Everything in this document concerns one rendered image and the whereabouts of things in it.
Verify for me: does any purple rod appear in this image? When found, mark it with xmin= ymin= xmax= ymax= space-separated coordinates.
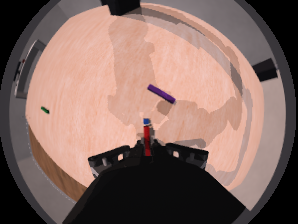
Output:
xmin=147 ymin=84 xmax=176 ymax=104

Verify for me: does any dark red rod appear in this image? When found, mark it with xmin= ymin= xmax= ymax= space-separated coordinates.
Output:
xmin=144 ymin=126 xmax=150 ymax=156

